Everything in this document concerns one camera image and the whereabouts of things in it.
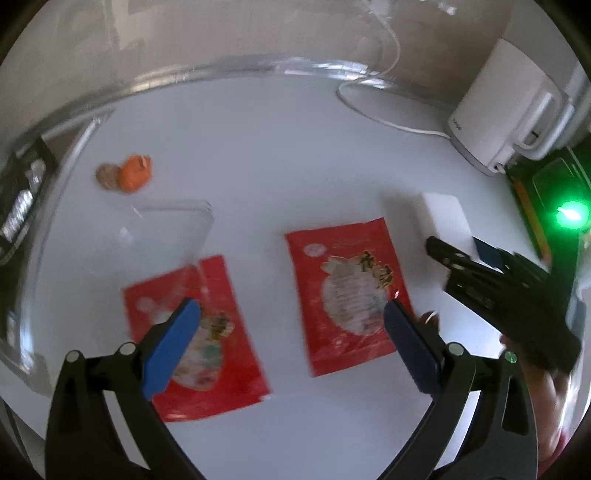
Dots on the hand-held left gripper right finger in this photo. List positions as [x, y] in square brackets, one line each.
[411, 346]

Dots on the white electric kettle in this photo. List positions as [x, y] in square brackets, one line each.
[498, 101]

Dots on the person's right hand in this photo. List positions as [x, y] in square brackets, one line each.
[549, 401]

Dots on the orange peel piece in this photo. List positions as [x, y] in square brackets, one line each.
[134, 173]

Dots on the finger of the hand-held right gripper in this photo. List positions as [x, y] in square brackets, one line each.
[485, 251]
[466, 277]

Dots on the clear plastic wrapper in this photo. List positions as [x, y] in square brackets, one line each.
[175, 226]

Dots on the red snack packet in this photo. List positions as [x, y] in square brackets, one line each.
[231, 383]
[304, 277]

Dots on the blue white milk carton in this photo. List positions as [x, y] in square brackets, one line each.
[443, 217]

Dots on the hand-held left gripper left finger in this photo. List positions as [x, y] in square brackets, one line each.
[173, 346]

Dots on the brown shell piece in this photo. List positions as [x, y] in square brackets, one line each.
[106, 176]

